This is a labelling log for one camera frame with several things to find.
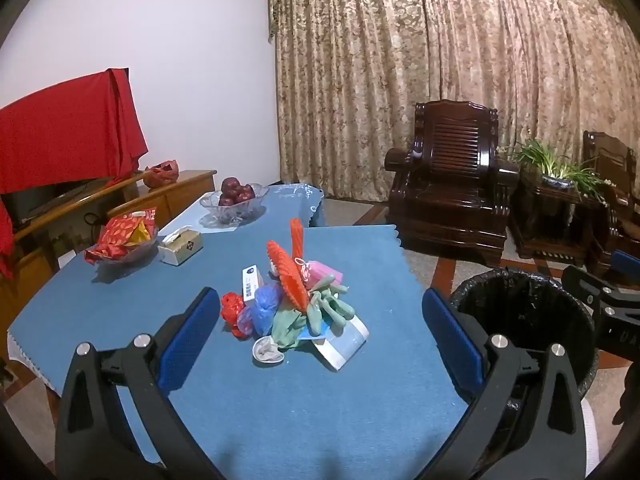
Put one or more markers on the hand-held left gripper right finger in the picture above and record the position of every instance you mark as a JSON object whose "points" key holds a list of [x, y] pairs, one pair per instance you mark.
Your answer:
{"points": [[452, 340]]}

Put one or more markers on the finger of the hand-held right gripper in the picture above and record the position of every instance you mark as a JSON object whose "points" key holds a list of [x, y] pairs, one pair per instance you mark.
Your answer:
{"points": [[592, 287], [627, 261]]}

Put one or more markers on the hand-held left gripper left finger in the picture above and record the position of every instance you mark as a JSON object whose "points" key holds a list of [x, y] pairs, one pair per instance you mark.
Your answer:
{"points": [[190, 340]]}

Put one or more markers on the small red plastic bag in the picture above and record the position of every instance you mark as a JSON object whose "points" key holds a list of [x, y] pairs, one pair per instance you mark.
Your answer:
{"points": [[231, 310]]}

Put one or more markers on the black waste bin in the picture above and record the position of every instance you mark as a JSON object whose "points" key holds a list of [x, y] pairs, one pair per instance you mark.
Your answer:
{"points": [[520, 305]]}

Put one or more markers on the white tissue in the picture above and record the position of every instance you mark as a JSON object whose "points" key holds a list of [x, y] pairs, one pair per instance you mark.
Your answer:
{"points": [[267, 351]]}

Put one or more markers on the blue plastic bag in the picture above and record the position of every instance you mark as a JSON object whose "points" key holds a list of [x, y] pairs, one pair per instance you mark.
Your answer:
{"points": [[262, 307]]}

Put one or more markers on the white toothpaste carton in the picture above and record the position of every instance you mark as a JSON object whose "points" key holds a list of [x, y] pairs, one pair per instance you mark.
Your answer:
{"points": [[251, 282]]}

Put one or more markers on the green rubber glove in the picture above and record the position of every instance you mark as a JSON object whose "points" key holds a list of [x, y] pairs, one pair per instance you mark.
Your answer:
{"points": [[290, 330], [330, 310]]}

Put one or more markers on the white and blue box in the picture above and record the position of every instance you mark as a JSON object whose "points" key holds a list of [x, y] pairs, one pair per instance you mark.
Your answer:
{"points": [[345, 342]]}

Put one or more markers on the dark wooden side table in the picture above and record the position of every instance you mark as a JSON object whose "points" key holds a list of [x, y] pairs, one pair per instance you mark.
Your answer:
{"points": [[550, 220]]}

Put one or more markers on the dark wooden cushioned armchair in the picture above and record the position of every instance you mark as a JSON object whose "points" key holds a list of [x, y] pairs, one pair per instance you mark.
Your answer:
{"points": [[612, 175]]}

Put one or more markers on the tissue box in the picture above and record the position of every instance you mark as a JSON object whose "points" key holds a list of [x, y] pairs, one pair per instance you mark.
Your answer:
{"points": [[182, 250]]}

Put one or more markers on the glass snack bowl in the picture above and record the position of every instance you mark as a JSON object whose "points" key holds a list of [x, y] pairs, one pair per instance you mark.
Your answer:
{"points": [[125, 255]]}

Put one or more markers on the green potted plant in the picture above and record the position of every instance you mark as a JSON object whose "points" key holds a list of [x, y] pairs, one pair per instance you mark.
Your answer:
{"points": [[557, 180]]}

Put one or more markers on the pile of red snack packets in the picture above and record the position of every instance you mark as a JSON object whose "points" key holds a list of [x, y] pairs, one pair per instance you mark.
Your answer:
{"points": [[120, 232]]}

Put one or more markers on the glass fruit bowl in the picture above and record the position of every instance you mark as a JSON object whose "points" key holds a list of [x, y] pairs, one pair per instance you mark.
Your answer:
{"points": [[232, 210]]}

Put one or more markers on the red apple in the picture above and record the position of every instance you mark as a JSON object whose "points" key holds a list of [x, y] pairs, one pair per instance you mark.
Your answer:
{"points": [[226, 201], [246, 192], [230, 185]]}

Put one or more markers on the wooden chair with curved back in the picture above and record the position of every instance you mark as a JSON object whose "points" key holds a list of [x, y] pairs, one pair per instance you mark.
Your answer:
{"points": [[137, 202], [75, 205]]}

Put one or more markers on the dark wooden slatted armchair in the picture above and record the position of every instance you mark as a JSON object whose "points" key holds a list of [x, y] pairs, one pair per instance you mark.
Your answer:
{"points": [[450, 185]]}

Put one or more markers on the black television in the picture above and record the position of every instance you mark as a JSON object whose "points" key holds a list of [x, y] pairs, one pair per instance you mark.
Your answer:
{"points": [[35, 205]]}

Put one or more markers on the red cloth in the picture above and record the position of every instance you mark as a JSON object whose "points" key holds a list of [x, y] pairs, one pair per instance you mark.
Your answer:
{"points": [[65, 130]]}

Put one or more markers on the beige patterned curtain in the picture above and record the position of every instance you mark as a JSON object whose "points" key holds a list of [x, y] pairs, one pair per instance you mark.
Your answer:
{"points": [[400, 60]]}

